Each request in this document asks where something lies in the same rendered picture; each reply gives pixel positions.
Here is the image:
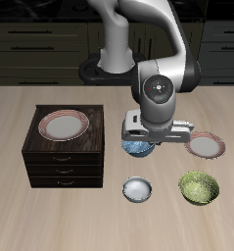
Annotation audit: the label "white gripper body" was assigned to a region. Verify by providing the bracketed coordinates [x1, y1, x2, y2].
[121, 120, 195, 144]

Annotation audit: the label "blue bowl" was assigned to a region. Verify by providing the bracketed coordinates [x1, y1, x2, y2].
[121, 140, 156, 159]

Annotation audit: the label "red rimmed white plate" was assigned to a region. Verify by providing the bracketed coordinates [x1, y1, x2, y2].
[184, 130, 227, 160]
[37, 109, 90, 142]

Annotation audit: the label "green bowl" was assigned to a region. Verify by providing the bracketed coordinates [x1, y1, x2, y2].
[177, 171, 220, 206]

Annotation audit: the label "small white fluted dish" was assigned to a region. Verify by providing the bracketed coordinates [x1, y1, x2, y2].
[121, 176, 154, 204]

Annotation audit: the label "dark wooden cabinet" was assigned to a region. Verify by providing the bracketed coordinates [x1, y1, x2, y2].
[22, 104, 106, 189]

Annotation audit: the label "dark kitchen cupboards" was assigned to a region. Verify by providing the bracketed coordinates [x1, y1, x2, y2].
[0, 0, 234, 87]

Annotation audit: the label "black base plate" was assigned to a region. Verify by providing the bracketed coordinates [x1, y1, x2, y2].
[78, 53, 147, 82]

